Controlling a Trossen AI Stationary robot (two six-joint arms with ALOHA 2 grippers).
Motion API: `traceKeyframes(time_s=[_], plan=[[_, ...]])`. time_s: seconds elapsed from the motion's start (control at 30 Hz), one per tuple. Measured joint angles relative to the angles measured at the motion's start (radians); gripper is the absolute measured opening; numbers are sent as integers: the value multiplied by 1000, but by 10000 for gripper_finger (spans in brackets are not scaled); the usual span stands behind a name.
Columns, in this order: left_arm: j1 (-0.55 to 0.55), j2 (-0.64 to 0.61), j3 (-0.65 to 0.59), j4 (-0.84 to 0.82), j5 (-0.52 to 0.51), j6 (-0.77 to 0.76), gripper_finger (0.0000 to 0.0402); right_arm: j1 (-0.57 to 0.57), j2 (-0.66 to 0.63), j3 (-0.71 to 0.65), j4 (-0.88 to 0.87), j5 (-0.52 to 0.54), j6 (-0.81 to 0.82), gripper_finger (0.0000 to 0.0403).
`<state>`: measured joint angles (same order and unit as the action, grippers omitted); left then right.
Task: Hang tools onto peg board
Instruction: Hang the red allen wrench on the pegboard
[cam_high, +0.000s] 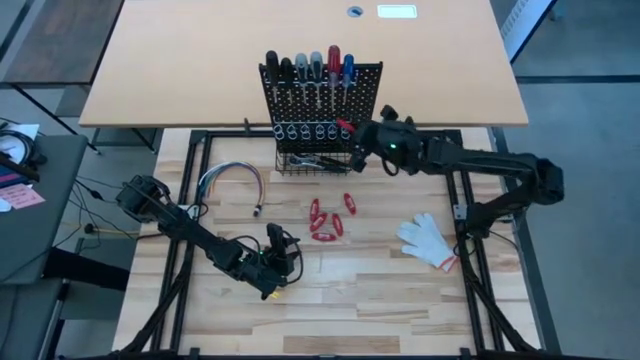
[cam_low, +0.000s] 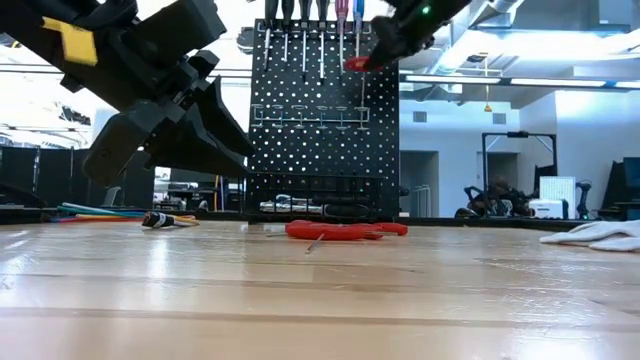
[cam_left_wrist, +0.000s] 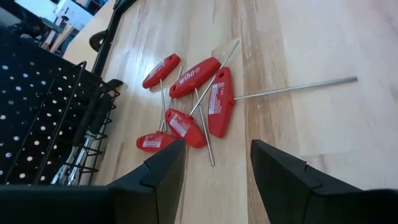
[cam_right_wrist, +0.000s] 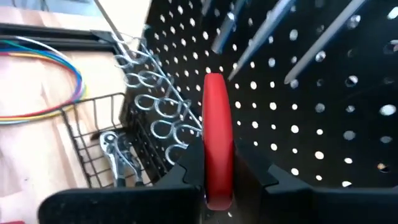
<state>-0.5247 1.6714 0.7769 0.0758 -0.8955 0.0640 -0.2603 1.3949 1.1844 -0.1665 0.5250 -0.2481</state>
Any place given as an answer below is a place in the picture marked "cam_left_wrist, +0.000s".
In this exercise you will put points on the black table clamp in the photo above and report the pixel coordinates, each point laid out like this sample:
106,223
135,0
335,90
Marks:
94,40

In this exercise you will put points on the beige wooden desk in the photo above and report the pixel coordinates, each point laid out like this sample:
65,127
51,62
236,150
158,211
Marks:
77,51

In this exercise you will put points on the black table frame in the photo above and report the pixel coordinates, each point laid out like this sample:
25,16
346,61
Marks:
107,46

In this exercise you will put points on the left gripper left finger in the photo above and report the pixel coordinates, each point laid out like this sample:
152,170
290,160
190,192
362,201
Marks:
149,193

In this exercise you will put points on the black metal pegboard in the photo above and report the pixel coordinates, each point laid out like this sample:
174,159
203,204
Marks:
18,124

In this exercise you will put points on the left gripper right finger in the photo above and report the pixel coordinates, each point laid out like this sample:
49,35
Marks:
286,193

